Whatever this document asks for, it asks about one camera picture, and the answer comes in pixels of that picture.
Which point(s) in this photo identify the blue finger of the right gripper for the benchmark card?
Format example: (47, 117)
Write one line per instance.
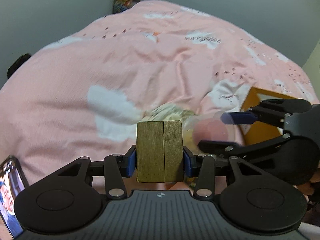
(217, 147)
(238, 118)

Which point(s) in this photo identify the cream cloth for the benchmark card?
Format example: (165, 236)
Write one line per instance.
(172, 112)

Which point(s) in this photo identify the pink puff clear case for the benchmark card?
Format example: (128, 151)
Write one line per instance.
(217, 126)

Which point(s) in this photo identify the gold rectangular box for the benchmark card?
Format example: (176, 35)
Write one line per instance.
(159, 147)

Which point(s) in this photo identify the smartphone with lit screen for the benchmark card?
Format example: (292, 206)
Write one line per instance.
(13, 181)

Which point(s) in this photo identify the pink cloud-print duvet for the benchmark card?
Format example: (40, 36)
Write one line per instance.
(84, 94)

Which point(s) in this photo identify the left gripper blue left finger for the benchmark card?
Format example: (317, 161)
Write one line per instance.
(131, 162)

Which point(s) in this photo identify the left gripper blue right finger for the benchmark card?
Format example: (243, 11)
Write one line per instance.
(187, 163)

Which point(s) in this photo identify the person's right hand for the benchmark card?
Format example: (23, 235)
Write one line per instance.
(307, 188)

